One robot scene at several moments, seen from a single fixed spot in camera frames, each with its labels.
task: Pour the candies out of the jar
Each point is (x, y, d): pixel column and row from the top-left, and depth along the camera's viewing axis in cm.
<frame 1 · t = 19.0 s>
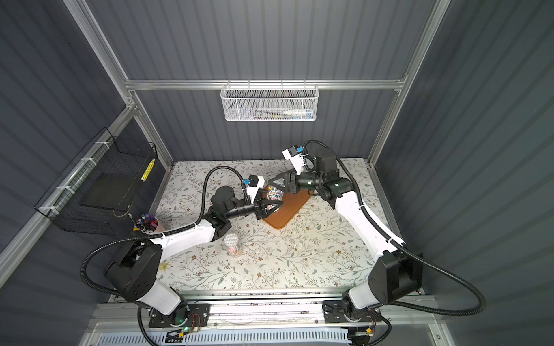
left hand: (283, 203, 73), fingers open
right hand: (276, 180, 71), fingers open
brown wooden tray: (295, 206, 103), point 2 cm above the table
clear candy jar: (231, 242, 80), point 12 cm above the table
pink pen cup: (147, 223, 84), point 14 cm above the table

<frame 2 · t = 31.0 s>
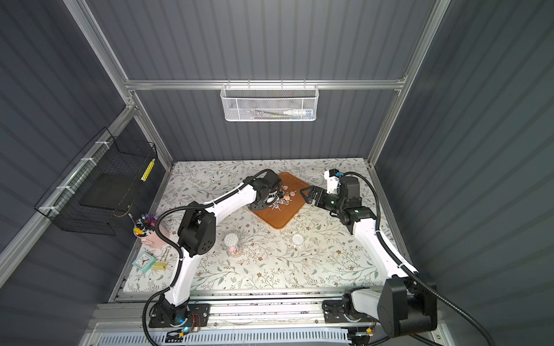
left hand: (255, 197, 96), fingers open
right hand: (312, 193, 80), fingers open
pile of colourful lollipops: (286, 199, 106), on the table
teal small clock: (145, 262, 86), point 2 cm above the table
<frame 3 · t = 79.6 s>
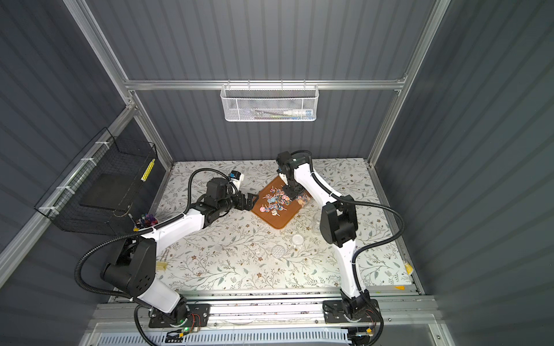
left hand: (252, 195, 88), fingers open
right hand: (300, 191, 94), fingers open
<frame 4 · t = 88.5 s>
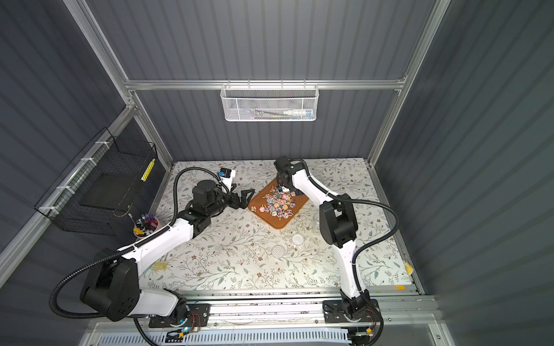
left hand: (246, 189, 82), fingers open
right hand: (314, 178, 95), fingers open
pile of colourful lollipops: (278, 203, 104), point 2 cm above the table
